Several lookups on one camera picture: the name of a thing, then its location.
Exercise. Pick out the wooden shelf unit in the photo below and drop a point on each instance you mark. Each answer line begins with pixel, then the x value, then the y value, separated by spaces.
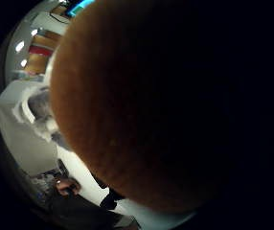
pixel 40 52

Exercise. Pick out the person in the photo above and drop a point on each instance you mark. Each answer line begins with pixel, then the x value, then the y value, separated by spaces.
pixel 79 214

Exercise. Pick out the white bowl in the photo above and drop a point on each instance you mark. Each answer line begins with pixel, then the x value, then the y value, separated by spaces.
pixel 38 107

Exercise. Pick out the white box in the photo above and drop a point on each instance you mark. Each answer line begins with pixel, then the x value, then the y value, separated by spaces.
pixel 25 150

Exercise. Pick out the ceiling lamp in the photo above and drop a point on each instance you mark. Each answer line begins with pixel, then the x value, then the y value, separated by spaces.
pixel 19 46
pixel 34 32
pixel 23 63

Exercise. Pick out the teal monitor screen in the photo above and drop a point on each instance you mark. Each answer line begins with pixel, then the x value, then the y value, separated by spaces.
pixel 79 7

